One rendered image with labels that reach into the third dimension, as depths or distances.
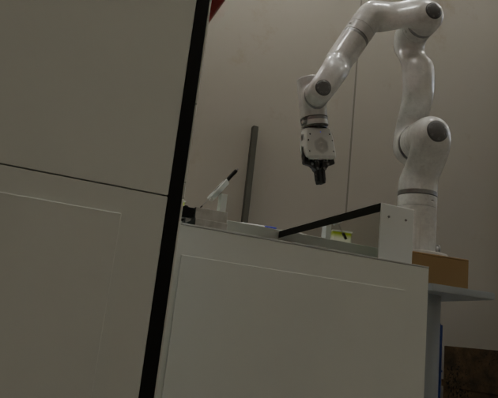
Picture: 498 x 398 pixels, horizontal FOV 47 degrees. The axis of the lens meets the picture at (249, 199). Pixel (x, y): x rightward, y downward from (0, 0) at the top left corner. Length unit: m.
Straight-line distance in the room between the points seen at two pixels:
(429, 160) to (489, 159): 3.85
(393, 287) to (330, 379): 0.24
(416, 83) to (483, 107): 3.87
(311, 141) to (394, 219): 0.47
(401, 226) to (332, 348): 0.36
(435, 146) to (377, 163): 3.14
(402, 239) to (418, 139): 0.48
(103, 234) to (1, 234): 0.13
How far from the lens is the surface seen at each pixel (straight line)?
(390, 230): 1.37
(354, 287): 1.22
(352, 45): 1.88
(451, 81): 5.63
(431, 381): 1.75
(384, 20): 1.97
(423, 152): 1.79
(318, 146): 1.75
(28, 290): 0.83
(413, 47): 2.03
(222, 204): 1.80
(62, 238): 0.84
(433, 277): 1.72
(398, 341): 1.28
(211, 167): 4.31
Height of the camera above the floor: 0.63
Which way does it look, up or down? 13 degrees up
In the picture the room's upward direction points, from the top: 6 degrees clockwise
